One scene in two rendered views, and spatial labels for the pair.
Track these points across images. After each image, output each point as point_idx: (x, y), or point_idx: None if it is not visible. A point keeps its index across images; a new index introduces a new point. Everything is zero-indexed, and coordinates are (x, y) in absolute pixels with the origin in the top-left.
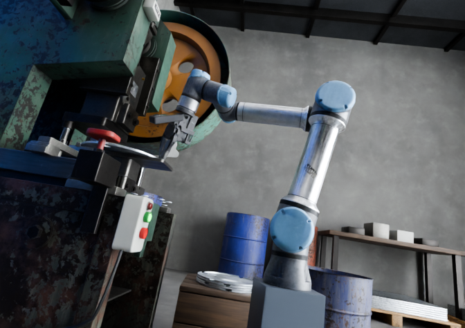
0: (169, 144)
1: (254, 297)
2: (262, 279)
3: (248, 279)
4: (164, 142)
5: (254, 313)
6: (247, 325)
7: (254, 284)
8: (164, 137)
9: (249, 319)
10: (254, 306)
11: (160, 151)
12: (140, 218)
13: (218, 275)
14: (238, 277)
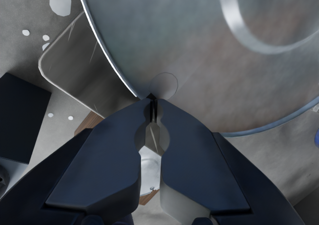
0: (44, 162)
1: (8, 144)
2: (12, 168)
3: (142, 193)
4: (168, 164)
5: (5, 132)
6: (38, 130)
7: (18, 155)
8: (234, 214)
9: (30, 133)
10: (4, 136)
11: (165, 117)
12: None
13: (157, 166)
14: (154, 187)
